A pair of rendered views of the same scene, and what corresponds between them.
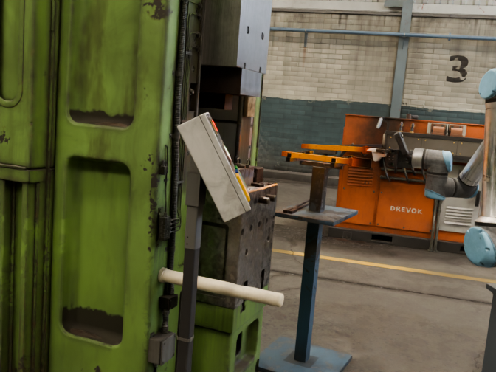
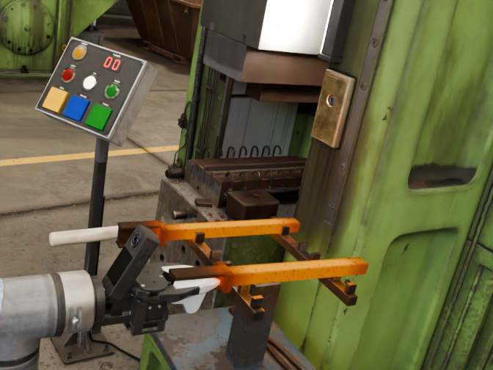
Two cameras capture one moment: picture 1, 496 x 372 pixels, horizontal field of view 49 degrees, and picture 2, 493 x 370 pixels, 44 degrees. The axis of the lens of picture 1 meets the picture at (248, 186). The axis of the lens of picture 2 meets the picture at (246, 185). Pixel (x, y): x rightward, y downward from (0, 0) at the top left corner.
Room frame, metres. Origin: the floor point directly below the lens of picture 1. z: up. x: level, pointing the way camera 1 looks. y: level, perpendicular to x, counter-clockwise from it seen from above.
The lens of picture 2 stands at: (3.07, -1.30, 1.58)
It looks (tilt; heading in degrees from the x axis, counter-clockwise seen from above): 21 degrees down; 121
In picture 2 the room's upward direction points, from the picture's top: 11 degrees clockwise
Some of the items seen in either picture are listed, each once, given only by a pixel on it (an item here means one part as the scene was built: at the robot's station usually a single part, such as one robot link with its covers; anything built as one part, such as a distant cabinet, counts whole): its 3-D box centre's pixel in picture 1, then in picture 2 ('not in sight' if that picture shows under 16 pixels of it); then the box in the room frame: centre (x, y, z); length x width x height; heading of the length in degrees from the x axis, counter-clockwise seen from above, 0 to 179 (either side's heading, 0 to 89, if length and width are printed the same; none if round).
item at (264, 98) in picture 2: (195, 100); (296, 89); (2.25, 0.24, 1.24); 0.30 x 0.07 x 0.06; 68
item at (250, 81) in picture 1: (202, 80); (285, 59); (2.21, 0.21, 1.32); 0.42 x 0.20 x 0.10; 68
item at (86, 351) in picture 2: not in sight; (82, 335); (1.58, 0.15, 0.05); 0.22 x 0.22 x 0.09; 68
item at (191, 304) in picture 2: not in sight; (194, 296); (2.60, -0.60, 1.06); 0.09 x 0.03 x 0.06; 61
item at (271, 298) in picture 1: (221, 287); (114, 232); (1.78, 0.06, 0.62); 0.44 x 0.05 x 0.05; 68
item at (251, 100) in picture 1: (249, 97); (331, 109); (2.47, 0.02, 1.27); 0.09 x 0.02 x 0.17; 158
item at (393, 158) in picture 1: (399, 157); (128, 299); (2.53, -0.69, 1.05); 0.12 x 0.08 x 0.09; 64
